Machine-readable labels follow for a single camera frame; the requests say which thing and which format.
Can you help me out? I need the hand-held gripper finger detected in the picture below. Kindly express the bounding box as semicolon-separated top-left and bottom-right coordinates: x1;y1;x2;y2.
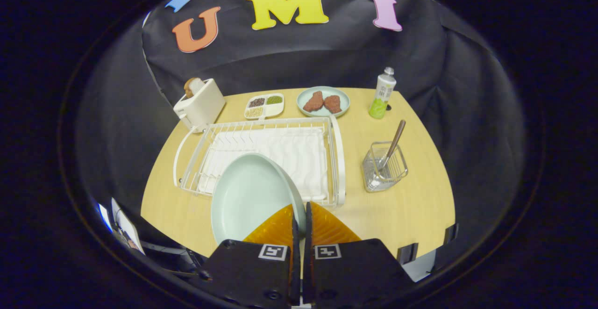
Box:
303;201;415;307
199;204;302;307

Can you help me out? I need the light green plate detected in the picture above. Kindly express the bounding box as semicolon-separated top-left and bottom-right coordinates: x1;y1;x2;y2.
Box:
211;153;306;246

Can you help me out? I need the clear wire basket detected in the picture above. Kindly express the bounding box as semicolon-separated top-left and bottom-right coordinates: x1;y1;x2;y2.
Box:
362;141;409;193

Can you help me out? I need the white wire dish rack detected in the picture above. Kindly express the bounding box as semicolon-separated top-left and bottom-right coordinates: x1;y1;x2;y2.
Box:
173;115;346;208

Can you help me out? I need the wooden handled metal spoon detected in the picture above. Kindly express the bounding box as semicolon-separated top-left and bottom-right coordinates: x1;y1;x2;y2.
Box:
376;120;406;172

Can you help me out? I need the small green meat plate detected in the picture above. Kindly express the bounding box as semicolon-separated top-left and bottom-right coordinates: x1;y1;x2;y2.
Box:
297;86;351;118

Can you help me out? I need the white drain tray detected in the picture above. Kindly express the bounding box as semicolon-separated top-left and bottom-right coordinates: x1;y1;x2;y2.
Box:
199;128;328;201

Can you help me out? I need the white divided grain tray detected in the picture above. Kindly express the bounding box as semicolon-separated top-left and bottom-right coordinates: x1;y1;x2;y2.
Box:
244;93;285;120

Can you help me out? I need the white toaster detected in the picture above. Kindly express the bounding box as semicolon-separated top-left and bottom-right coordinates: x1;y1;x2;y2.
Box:
173;78;226;133

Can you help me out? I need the green label drink bottle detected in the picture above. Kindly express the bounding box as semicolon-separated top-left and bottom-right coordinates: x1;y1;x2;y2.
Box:
368;67;397;120

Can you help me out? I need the brown toast slice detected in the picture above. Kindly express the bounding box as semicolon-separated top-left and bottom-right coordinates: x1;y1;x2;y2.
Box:
184;78;205;98

